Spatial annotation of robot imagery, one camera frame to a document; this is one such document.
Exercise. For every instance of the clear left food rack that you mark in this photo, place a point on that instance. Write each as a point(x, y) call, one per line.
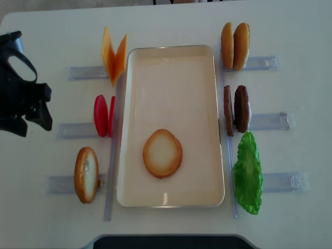
point(65, 184)

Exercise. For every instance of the orange cheese slice right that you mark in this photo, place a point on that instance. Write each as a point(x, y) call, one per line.
point(119, 61)

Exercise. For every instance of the bun slice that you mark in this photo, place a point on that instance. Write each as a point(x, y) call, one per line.
point(241, 45)
point(227, 46)

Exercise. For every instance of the thin brown meat patty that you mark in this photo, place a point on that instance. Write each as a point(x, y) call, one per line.
point(228, 111)

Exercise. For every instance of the red tomato slice right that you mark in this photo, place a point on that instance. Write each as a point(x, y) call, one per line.
point(111, 116)

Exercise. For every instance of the bread slice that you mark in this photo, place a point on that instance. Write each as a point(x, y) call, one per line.
point(162, 154)
point(86, 175)

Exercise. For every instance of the bun slice upper left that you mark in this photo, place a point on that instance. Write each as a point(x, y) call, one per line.
point(227, 46)

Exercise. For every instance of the cream rectangular tray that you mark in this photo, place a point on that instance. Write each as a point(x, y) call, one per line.
point(172, 88)

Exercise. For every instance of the red tomato slice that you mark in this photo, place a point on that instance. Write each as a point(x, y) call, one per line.
point(111, 116)
point(101, 115)

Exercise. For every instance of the orange cheese slice left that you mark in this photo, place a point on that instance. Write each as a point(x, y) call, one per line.
point(107, 53)

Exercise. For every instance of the thick dark meat patty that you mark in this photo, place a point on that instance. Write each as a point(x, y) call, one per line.
point(241, 109)

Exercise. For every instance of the orange cheese slice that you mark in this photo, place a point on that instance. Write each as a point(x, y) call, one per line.
point(107, 53)
point(119, 61)

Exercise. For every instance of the red tomato slice left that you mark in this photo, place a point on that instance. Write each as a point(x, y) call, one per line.
point(101, 115)

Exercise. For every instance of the bun slice upper right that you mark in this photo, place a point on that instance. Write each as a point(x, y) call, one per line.
point(241, 45)

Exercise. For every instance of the green lettuce leaf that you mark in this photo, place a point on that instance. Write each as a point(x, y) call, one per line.
point(248, 176)

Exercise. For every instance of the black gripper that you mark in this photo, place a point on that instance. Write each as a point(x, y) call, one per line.
point(20, 96)

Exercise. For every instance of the clear food rack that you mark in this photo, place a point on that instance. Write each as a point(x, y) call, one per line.
point(65, 184)
point(296, 181)

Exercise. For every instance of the clear right food rack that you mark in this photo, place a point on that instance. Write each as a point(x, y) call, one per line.
point(296, 181)

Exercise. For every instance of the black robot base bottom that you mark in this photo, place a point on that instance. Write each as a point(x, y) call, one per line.
point(170, 242)

